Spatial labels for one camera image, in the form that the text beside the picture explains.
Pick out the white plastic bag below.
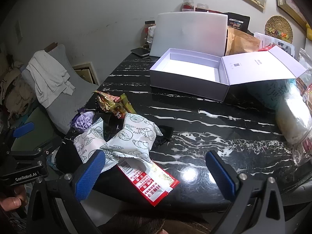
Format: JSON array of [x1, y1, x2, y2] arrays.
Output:
[[147, 26, 156, 45]]

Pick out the purple tasselled sachet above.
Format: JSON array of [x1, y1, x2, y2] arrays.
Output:
[[71, 107, 95, 132]]

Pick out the teal printed bag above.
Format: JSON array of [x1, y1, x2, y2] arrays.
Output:
[[246, 78, 296, 110]]

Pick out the printed paper sheets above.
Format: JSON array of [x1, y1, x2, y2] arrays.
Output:
[[253, 32, 296, 54]]

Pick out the grey chair with white cloth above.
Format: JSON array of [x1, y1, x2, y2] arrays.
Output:
[[21, 44, 99, 136]]

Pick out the brown paper bag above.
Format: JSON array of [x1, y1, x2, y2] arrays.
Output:
[[224, 27, 261, 56]]

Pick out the gold picture frame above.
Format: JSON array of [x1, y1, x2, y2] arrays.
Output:
[[274, 0, 308, 30]]

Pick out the pile of clothes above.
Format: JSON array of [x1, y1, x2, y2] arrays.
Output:
[[0, 58, 32, 117]]

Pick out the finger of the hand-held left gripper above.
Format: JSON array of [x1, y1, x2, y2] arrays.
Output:
[[6, 136, 62, 168], [10, 122, 35, 139]]

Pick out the black hair bow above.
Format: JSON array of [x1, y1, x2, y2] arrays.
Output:
[[153, 125, 174, 147]]

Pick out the brown cardboard piece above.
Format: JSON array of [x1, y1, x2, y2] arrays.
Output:
[[45, 42, 59, 53]]

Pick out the clear plastic bag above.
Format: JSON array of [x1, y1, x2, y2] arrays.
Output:
[[275, 83, 312, 166]]

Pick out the wooden frame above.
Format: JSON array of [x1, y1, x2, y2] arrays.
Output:
[[72, 62, 100, 86]]

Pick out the clear jar red contents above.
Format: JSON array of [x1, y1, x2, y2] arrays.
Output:
[[182, 0, 195, 12]]

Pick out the woven straw basket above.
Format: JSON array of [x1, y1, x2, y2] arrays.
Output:
[[264, 15, 293, 44]]

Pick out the red white snack packet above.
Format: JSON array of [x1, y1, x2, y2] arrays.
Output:
[[116, 158, 179, 207]]

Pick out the smartphone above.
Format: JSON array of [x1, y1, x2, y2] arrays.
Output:
[[130, 47, 152, 58]]

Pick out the person's left hand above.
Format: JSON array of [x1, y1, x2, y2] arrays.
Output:
[[0, 184, 28, 212]]

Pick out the white foam sheet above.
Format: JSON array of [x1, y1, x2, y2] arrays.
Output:
[[149, 12, 229, 57]]

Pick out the white gift box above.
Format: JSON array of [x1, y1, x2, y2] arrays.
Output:
[[149, 45, 307, 102]]

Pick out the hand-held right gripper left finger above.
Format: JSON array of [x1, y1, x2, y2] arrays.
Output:
[[26, 149, 106, 234]]

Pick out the white cloth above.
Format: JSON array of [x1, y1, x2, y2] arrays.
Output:
[[25, 50, 76, 108]]

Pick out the green cushion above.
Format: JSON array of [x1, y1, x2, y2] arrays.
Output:
[[11, 107, 56, 152]]

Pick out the black snack bag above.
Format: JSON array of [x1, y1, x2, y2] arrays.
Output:
[[228, 12, 251, 32]]

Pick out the white printed snack packet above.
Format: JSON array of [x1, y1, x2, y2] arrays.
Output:
[[74, 118, 108, 164], [101, 113, 163, 162]]

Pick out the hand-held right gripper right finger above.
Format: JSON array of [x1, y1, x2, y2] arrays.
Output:
[[205, 150, 286, 234]]

